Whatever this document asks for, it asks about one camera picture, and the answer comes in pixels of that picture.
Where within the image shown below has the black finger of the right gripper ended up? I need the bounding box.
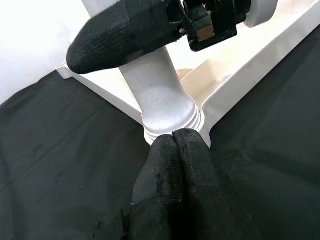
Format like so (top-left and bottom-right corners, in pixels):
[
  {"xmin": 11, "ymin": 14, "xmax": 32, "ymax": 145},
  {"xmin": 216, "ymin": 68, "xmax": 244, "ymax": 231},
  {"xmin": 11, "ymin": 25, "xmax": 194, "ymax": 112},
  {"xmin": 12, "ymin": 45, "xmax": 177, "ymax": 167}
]
[{"xmin": 66, "ymin": 0, "xmax": 181, "ymax": 75}]

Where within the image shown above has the white plastic children tabletop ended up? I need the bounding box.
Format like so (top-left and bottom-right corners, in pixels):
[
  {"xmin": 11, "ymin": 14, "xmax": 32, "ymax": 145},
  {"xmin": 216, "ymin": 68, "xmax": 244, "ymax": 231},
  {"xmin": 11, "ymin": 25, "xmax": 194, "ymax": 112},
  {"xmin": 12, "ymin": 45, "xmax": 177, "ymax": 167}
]
[{"xmin": 54, "ymin": 0, "xmax": 320, "ymax": 151}]

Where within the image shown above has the black tablecloth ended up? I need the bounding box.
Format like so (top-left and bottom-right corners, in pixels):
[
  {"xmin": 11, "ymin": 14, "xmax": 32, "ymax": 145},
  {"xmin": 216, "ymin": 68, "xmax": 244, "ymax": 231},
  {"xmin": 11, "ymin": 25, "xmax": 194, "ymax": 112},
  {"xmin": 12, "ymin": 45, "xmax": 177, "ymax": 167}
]
[{"xmin": 0, "ymin": 29, "xmax": 320, "ymax": 240}]

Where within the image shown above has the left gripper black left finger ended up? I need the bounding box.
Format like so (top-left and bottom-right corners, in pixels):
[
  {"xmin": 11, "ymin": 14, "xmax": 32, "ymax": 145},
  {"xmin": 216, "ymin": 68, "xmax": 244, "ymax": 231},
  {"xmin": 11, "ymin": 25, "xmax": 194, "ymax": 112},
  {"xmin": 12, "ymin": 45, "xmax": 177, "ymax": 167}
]
[{"xmin": 121, "ymin": 133, "xmax": 191, "ymax": 240}]

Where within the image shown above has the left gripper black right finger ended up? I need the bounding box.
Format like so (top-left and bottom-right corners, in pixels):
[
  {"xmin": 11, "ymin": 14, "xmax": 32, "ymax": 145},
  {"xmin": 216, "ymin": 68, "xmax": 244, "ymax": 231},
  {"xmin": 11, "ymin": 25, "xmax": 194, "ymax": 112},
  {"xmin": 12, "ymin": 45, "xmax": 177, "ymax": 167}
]
[{"xmin": 173, "ymin": 128, "xmax": 256, "ymax": 240}]

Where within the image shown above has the white plastic table leg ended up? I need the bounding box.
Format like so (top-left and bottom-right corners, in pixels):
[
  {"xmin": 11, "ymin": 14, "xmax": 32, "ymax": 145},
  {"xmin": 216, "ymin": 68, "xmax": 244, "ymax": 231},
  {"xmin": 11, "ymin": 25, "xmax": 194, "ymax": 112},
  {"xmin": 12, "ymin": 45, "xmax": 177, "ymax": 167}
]
[{"xmin": 83, "ymin": 0, "xmax": 206, "ymax": 146}]

